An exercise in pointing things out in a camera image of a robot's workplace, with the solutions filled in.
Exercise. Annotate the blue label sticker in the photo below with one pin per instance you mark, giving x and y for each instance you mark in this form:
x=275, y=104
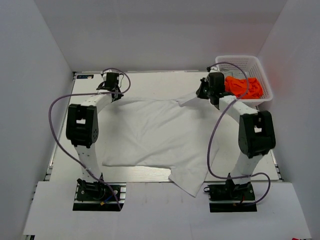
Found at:
x=85, y=76

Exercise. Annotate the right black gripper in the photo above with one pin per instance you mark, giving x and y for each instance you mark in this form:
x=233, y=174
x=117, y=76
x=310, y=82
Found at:
x=200, y=92

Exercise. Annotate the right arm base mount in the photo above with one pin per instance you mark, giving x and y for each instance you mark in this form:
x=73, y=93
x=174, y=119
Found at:
x=231, y=198

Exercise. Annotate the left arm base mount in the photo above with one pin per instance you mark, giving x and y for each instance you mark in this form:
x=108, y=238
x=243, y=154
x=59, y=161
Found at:
x=98, y=197

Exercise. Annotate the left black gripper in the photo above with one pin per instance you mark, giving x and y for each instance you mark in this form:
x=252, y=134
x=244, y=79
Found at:
x=119, y=95

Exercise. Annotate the grey cloth in basket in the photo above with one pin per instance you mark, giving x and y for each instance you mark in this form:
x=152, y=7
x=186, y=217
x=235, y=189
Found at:
x=237, y=74

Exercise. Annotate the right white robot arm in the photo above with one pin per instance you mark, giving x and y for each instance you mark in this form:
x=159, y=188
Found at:
x=256, y=136

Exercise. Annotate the white plastic basket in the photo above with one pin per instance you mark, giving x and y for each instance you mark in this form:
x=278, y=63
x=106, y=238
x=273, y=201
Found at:
x=250, y=66

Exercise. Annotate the white t shirt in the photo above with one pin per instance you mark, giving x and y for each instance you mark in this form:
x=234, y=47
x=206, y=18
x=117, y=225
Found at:
x=170, y=134

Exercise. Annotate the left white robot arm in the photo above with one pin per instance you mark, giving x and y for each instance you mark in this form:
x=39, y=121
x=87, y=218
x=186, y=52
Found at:
x=82, y=128

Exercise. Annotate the orange t shirt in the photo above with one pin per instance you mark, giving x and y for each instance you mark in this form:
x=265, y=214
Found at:
x=239, y=86

